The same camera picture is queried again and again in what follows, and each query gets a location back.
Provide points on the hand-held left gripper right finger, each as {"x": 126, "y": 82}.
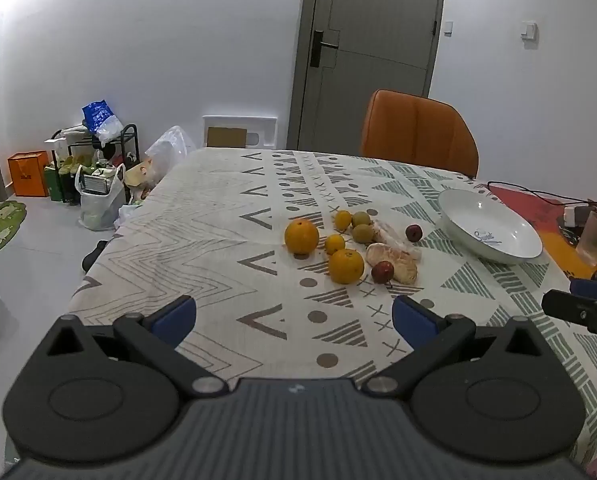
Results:
{"x": 413, "y": 322}

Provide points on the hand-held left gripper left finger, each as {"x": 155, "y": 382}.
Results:
{"x": 176, "y": 317}

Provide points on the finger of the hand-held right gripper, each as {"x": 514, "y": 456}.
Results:
{"x": 588, "y": 288}
{"x": 578, "y": 310}

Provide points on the dark red plum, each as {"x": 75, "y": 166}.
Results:
{"x": 382, "y": 272}
{"x": 414, "y": 233}

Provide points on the large orange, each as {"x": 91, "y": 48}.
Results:
{"x": 302, "y": 236}
{"x": 346, "y": 266}

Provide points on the pale peeled citrus segment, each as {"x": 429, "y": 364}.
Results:
{"x": 389, "y": 235}

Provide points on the green kiwi fruit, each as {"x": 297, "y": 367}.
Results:
{"x": 364, "y": 233}
{"x": 361, "y": 218}

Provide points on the small orange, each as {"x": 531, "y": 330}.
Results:
{"x": 343, "y": 219}
{"x": 335, "y": 243}

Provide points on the white plate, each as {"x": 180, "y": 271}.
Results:
{"x": 488, "y": 232}

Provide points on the frosted plastic cup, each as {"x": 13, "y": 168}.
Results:
{"x": 595, "y": 237}

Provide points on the white charger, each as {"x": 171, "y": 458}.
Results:
{"x": 573, "y": 216}

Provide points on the black shoe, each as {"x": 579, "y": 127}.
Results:
{"x": 94, "y": 255}

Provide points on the white plastic bag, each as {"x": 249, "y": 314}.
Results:
{"x": 96, "y": 210}

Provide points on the brown paper bag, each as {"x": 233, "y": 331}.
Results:
{"x": 137, "y": 175}

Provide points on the clear plastic bag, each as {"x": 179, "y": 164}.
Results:
{"x": 171, "y": 152}

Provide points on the black metal rack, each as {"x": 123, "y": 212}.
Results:
{"x": 131, "y": 145}

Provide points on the green box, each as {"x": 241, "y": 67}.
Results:
{"x": 53, "y": 182}

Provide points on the brown cardboard sheet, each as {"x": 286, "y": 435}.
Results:
{"x": 227, "y": 137}

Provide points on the orange chair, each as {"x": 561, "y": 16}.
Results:
{"x": 413, "y": 130}

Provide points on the green floor rug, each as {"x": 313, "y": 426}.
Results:
{"x": 1, "y": 227}

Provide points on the orange paper bag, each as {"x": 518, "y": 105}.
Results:
{"x": 27, "y": 175}

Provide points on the white foam packaging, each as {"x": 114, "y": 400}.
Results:
{"x": 263, "y": 130}

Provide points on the blue and white bag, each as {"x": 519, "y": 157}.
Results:
{"x": 98, "y": 117}

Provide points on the grey door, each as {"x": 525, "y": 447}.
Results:
{"x": 373, "y": 85}

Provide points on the white wall switch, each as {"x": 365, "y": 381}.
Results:
{"x": 528, "y": 30}
{"x": 448, "y": 27}

